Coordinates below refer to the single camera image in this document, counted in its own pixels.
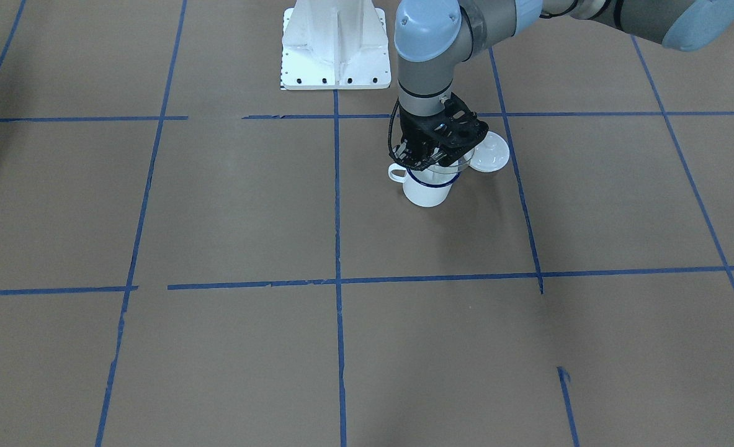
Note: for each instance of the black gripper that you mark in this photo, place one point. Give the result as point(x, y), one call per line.
point(412, 128)

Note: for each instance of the white enamel mug lid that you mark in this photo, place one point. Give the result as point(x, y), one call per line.
point(490, 155)

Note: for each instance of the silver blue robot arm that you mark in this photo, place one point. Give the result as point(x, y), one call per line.
point(433, 37)

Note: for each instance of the white enamel mug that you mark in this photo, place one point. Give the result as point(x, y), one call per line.
point(425, 188)

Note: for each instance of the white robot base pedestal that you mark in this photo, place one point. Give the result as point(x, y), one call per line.
point(330, 45)

